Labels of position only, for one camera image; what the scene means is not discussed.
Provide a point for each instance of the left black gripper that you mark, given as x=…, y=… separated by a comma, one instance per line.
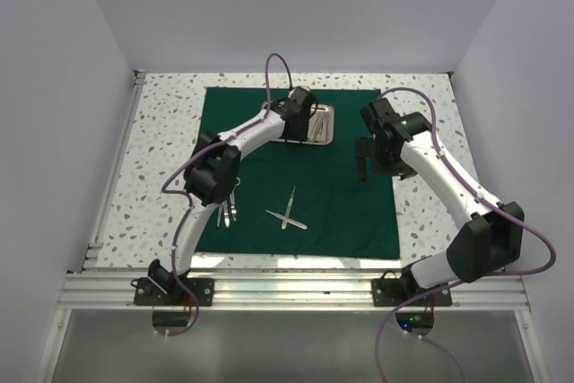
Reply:
x=302, y=134

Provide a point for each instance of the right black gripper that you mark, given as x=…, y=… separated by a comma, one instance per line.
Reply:
x=398, y=169

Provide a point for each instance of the green surgical cloth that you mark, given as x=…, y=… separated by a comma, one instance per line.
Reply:
x=345, y=217

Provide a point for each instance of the steel scalpel handle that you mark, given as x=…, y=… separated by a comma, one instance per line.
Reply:
x=288, y=208
x=288, y=220

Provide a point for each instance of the steel scissors small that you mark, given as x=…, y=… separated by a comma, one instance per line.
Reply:
x=230, y=211

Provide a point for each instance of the steel scissors large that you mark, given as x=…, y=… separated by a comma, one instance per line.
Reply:
x=220, y=215

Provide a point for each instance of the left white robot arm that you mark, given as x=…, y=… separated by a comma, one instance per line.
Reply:
x=210, y=176

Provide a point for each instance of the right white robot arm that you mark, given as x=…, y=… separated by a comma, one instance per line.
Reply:
x=489, y=235

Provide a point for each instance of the steel forceps in tray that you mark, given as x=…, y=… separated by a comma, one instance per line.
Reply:
x=318, y=127

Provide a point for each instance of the steel instrument tray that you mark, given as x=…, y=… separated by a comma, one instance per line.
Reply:
x=331, y=127

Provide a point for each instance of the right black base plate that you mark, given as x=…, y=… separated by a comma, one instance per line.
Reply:
x=392, y=289

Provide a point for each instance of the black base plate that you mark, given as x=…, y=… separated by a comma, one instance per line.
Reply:
x=160, y=288
x=392, y=289

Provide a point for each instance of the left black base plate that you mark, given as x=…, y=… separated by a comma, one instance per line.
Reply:
x=160, y=288

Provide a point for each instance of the aluminium mounting rail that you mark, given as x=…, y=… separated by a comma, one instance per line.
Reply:
x=286, y=290

